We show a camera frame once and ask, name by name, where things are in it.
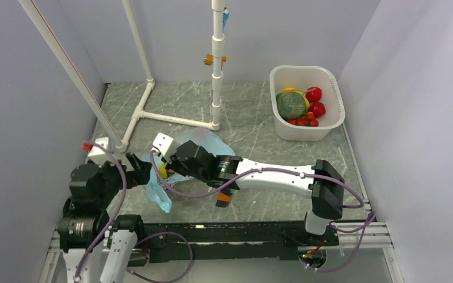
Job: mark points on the light blue plastic bag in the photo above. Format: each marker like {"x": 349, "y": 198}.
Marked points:
{"x": 157, "y": 189}

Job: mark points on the white plastic basket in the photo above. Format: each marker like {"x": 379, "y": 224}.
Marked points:
{"x": 301, "y": 78}

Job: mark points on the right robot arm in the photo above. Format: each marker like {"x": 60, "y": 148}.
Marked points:
{"x": 321, "y": 183}

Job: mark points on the red fake apple upper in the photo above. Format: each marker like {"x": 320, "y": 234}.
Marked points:
{"x": 313, "y": 94}

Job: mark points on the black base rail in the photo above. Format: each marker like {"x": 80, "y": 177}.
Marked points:
{"x": 221, "y": 240}

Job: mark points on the orange black hex key set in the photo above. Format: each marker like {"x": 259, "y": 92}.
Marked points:
{"x": 223, "y": 199}

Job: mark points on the yellow fake lemon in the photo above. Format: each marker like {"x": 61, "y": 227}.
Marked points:
{"x": 164, "y": 172}

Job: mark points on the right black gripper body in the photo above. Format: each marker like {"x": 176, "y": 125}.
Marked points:
{"x": 177, "y": 165}

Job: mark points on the small red fake tomatoes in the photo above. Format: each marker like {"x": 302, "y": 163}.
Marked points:
{"x": 309, "y": 120}

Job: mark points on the red fake apple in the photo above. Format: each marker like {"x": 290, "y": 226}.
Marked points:
{"x": 313, "y": 94}
{"x": 317, "y": 108}

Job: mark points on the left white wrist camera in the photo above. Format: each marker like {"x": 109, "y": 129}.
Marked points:
{"x": 96, "y": 155}

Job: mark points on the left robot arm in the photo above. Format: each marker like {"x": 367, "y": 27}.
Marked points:
{"x": 96, "y": 247}

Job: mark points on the red fake apple lower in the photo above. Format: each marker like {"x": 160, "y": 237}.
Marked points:
{"x": 317, "y": 108}

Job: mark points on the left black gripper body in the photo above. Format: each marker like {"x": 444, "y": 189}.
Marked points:
{"x": 114, "y": 179}

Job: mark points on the white PVC pipe frame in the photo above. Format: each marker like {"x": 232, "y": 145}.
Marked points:
{"x": 215, "y": 60}

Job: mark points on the yellow green fake fruit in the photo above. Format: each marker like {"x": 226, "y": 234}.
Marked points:
{"x": 287, "y": 90}

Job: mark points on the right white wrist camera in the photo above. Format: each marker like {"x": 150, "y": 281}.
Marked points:
{"x": 165, "y": 146}

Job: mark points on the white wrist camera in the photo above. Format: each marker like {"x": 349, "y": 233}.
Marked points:
{"x": 165, "y": 146}
{"x": 96, "y": 155}

